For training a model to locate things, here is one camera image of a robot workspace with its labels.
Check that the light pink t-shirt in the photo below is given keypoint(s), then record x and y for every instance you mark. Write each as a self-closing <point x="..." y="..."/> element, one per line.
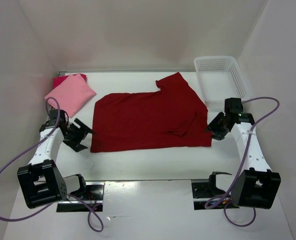
<point x="72" y="93"/>

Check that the base mounting plate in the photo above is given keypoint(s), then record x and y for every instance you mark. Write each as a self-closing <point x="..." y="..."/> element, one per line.
<point x="202" y="191"/>
<point x="93" y="195"/>

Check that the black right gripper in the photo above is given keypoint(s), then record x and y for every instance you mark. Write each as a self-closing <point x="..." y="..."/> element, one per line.
<point x="218" y="136"/>

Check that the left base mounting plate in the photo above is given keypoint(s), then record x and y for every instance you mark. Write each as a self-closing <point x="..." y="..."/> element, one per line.
<point x="93" y="195"/>

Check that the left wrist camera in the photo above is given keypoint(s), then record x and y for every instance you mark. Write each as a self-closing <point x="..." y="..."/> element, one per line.
<point x="62" y="116"/>

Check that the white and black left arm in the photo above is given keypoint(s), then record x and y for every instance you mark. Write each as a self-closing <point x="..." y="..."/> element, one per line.
<point x="40" y="181"/>

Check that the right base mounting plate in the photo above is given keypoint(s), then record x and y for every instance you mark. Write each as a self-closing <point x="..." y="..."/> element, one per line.
<point x="202" y="191"/>

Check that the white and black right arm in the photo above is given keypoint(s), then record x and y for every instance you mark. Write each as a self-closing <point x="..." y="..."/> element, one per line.
<point x="255" y="185"/>

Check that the dark red t-shirt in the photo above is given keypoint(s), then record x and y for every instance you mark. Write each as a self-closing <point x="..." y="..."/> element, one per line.
<point x="173" y="116"/>

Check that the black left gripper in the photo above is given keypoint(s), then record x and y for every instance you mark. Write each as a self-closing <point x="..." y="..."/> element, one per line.
<point x="82" y="131"/>

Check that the magenta t-shirt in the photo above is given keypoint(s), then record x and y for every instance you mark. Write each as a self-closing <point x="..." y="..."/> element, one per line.
<point x="59" y="80"/>

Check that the white plastic basket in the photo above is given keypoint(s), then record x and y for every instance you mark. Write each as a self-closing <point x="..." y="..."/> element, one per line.
<point x="220" y="78"/>

